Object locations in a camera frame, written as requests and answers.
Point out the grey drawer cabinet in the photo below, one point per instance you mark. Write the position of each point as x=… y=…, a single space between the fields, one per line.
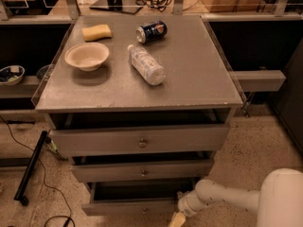
x=197 y=88

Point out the black monitor stand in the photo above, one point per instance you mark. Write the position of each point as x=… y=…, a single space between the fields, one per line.
x=121 y=6

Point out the grey bottom drawer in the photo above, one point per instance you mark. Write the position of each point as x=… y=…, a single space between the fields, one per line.
x=136 y=197

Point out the grey drawer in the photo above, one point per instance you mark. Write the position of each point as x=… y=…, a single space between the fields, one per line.
x=142 y=171
x=136 y=197
x=115 y=141

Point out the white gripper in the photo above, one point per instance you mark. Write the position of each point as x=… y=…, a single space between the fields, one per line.
x=184 y=206

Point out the grey top drawer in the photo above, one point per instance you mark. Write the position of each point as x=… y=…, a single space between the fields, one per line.
x=115 y=141

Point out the clear plastic water bottle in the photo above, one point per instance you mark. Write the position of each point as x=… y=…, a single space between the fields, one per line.
x=146 y=65

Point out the black bar on floor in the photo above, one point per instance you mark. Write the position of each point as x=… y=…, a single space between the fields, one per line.
x=20 y=193

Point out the white bowl with items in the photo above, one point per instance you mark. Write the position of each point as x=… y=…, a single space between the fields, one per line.
x=11 y=75

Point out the grey middle drawer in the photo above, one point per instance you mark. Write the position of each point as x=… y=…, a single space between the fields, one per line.
x=142 y=171

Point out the beige paper bowl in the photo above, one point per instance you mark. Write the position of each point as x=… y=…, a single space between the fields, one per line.
x=87 y=56

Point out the blue pepsi can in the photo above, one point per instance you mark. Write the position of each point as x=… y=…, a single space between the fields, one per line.
x=150 y=32

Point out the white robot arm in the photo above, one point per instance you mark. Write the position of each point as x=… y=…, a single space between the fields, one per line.
x=278 y=203

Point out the yellow sponge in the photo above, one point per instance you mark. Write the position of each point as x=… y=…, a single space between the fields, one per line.
x=96 y=32

